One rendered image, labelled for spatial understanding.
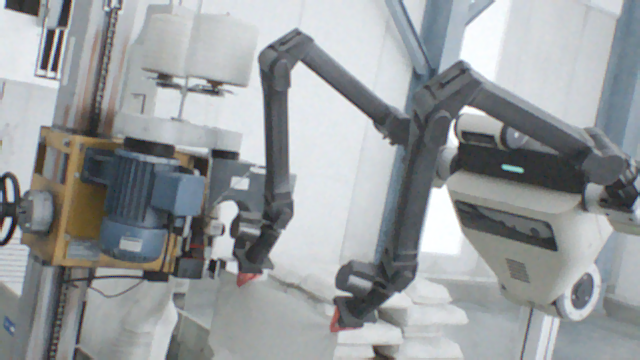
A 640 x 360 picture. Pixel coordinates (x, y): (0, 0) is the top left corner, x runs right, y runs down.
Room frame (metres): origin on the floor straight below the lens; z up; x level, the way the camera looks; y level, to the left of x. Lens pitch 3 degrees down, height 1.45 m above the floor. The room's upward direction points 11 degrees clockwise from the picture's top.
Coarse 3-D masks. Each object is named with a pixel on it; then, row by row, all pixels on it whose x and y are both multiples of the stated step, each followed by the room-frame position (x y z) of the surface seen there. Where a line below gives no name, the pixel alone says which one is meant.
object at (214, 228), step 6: (216, 210) 2.14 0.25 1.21; (204, 216) 2.17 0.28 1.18; (210, 216) 2.15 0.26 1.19; (216, 216) 2.14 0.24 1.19; (210, 222) 2.14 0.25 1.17; (216, 222) 2.14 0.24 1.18; (222, 222) 2.15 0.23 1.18; (204, 228) 2.16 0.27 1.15; (210, 228) 2.13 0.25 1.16; (216, 228) 2.14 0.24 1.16; (204, 234) 2.17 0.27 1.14; (210, 234) 2.14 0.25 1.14; (216, 234) 2.15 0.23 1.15
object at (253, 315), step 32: (224, 288) 2.20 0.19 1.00; (256, 288) 2.08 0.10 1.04; (224, 320) 2.18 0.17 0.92; (256, 320) 2.05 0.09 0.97; (288, 320) 1.95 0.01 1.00; (320, 320) 1.89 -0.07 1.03; (224, 352) 2.15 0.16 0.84; (256, 352) 2.03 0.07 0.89; (288, 352) 1.94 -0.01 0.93; (320, 352) 1.87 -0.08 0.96
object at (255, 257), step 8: (248, 248) 2.10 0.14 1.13; (256, 248) 2.08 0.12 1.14; (264, 248) 2.08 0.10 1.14; (240, 256) 2.10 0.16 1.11; (248, 256) 2.10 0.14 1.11; (256, 256) 2.09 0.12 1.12; (264, 256) 2.09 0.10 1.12; (240, 264) 2.08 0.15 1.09; (248, 264) 2.08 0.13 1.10; (256, 264) 2.10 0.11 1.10; (264, 264) 2.12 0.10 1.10; (272, 264) 2.14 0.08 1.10
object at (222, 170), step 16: (224, 160) 2.20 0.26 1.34; (240, 160) 2.31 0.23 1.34; (224, 176) 2.21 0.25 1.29; (240, 176) 2.24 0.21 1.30; (256, 176) 2.27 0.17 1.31; (224, 192) 2.21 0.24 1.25; (240, 192) 2.25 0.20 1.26; (256, 192) 2.28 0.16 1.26; (208, 208) 2.19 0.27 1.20; (240, 208) 2.31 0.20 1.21; (256, 208) 2.29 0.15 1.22; (192, 240) 2.19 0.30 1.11; (192, 256) 2.18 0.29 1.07
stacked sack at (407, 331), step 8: (384, 320) 5.45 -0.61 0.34; (400, 328) 5.33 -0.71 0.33; (408, 328) 5.34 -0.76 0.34; (416, 328) 5.39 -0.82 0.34; (424, 328) 5.43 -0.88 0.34; (432, 328) 5.48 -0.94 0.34; (440, 328) 5.54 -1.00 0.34; (408, 336) 5.35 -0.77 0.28; (416, 336) 5.39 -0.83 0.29; (424, 336) 5.44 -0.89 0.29; (432, 336) 5.49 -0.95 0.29
